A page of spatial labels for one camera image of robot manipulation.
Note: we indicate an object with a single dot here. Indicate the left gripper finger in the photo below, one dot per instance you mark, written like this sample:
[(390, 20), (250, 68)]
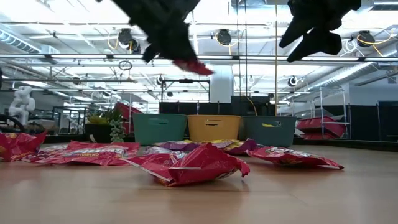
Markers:
[(177, 43), (151, 53)]

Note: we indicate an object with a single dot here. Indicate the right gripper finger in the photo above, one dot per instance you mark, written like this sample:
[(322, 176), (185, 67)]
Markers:
[(320, 43), (297, 32)]

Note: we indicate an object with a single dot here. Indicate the red Skittles candy pack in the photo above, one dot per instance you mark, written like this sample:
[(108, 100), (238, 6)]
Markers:
[(124, 144), (87, 158), (202, 165), (196, 67), (295, 157), (18, 146)]

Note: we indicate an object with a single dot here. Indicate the light teal plastic bin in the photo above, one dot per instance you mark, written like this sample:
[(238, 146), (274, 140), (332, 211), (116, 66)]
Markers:
[(158, 132)]

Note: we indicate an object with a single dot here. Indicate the purple Skittles candy pack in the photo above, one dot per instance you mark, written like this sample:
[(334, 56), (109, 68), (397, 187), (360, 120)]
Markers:
[(161, 150), (177, 145), (245, 146)]

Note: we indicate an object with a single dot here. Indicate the dark teal plastic bin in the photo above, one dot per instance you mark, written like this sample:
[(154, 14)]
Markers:
[(267, 137)]

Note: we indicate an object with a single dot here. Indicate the yellow candy pack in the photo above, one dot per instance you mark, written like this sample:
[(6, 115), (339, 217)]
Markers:
[(231, 144)]

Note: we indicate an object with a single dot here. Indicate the black metal gantry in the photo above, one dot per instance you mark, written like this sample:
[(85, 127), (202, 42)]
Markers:
[(186, 81)]

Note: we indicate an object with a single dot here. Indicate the red storage bin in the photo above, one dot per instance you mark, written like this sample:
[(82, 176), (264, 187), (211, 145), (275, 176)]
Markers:
[(126, 109)]

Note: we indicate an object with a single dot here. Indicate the black equipment case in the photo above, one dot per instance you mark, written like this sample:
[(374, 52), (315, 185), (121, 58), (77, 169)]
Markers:
[(199, 109)]

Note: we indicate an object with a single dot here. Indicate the red stacked storage bins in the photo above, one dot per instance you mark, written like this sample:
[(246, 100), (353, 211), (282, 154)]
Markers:
[(314, 123)]

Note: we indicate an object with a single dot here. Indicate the black room divider panel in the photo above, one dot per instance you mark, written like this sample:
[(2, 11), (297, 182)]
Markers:
[(363, 121)]

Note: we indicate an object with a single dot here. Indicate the orange plastic bin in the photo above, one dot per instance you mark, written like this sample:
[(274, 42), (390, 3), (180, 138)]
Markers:
[(214, 130)]

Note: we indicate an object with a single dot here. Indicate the potted succulent plant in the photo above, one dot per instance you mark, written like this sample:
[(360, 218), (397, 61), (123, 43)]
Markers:
[(98, 133)]

